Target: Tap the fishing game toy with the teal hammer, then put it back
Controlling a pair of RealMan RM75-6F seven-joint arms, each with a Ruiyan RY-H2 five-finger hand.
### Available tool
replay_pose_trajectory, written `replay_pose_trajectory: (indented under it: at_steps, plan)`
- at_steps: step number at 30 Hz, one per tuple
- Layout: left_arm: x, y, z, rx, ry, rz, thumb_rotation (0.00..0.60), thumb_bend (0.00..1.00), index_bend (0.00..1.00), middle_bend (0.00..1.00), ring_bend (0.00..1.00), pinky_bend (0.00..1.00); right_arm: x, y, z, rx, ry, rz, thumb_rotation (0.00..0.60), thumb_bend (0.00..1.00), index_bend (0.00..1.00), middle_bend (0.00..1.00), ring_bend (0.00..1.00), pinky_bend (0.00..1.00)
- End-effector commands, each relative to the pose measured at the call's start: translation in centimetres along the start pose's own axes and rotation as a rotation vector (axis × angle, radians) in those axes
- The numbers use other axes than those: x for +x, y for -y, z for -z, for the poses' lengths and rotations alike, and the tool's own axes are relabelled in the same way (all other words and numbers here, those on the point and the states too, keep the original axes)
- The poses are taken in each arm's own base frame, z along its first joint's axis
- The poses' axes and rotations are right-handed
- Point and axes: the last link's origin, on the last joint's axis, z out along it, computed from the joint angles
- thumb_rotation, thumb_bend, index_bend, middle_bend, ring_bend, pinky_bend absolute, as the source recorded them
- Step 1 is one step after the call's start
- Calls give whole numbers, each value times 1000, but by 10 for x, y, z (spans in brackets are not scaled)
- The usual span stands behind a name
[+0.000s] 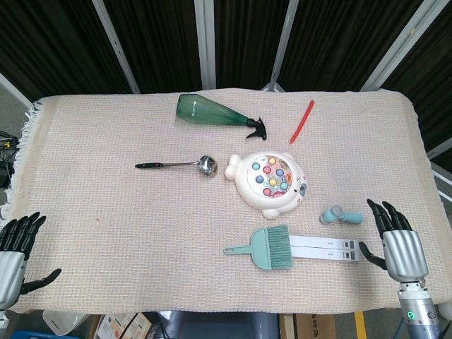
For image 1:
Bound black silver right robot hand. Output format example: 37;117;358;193
358;198;430;283

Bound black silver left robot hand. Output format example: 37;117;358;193
0;211;63;311

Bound teal toy hammer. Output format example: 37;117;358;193
319;206;364;225

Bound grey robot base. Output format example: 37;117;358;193
158;310;280;339

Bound white pop-it toy console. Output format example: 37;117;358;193
225;150;307;219

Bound white plastic bin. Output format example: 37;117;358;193
42;309;91;337

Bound white flat strip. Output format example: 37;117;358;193
287;234;361;251
288;245;363;263

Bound beige woven table cloth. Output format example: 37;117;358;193
0;88;448;315

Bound brown cardboard box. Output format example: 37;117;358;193
278;312;336;339

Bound printed cardboard box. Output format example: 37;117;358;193
95;312;150;339

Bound teal bristle brush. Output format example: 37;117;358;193
266;225;293;270

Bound teal dustpan brush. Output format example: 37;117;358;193
222;227;273;271

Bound red plastic stick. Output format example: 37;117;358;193
289;100;315;145

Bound green spray bottle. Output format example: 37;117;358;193
175;93;268;141

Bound white screen frame post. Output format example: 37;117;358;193
193;0;217;90
0;72;33;109
92;0;141;94
427;137;452;201
263;0;299;92
363;0;439;91

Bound black cables bundle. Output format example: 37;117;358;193
0;130;19;189

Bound steel ladle black handle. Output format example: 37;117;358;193
134;155;219;177

